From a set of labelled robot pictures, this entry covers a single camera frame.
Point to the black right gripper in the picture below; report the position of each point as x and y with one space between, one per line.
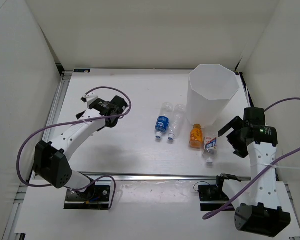
241 149

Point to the small white label bottle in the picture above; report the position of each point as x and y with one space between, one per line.
210 147

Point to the orange juice bottle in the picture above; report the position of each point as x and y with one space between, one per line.
196 137

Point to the blue label plastic bottle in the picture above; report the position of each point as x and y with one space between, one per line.
163 119

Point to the clear plastic bottle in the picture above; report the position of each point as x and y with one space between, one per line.
177 121

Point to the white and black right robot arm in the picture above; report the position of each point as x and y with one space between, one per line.
257 207

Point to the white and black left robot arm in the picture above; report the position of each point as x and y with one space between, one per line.
51 160

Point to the white octagonal plastic bin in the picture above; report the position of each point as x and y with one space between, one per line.
210 89

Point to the blue label sticker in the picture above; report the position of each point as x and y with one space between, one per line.
82 70

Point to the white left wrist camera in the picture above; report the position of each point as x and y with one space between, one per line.
89 98

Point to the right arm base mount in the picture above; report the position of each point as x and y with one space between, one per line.
211 195

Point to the aluminium frame rail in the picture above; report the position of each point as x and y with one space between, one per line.
150 177

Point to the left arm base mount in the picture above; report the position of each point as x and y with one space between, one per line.
96 198

